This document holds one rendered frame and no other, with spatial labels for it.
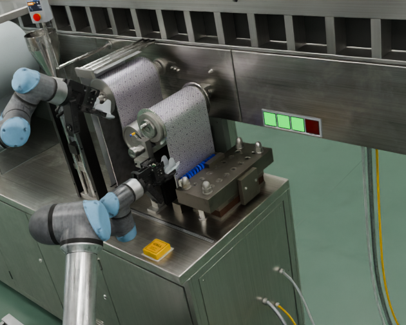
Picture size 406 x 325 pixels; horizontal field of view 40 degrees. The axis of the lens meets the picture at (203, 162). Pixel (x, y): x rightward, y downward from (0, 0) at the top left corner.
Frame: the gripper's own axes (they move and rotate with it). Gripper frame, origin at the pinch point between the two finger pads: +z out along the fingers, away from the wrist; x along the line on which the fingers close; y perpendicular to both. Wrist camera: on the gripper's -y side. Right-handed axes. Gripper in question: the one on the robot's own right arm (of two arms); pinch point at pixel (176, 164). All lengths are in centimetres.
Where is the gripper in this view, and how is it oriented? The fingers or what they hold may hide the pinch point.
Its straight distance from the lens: 209.0
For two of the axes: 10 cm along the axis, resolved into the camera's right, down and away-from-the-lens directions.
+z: 6.4, -4.7, 6.1
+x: -7.5, -2.0, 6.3
